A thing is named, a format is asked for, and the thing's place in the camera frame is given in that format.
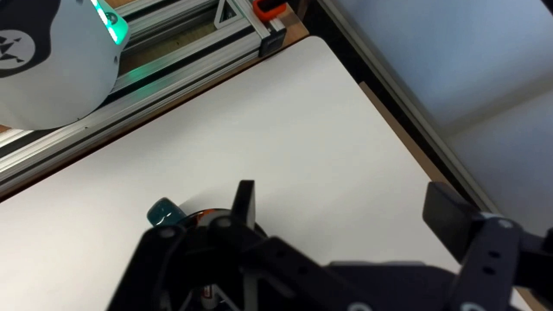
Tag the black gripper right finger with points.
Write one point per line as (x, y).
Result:
(450, 214)

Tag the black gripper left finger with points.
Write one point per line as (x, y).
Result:
(243, 201)

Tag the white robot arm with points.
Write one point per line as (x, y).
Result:
(58, 74)

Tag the aluminium rail mounting frame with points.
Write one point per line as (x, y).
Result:
(174, 62)

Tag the orange rail clamp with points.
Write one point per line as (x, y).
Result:
(269, 7)

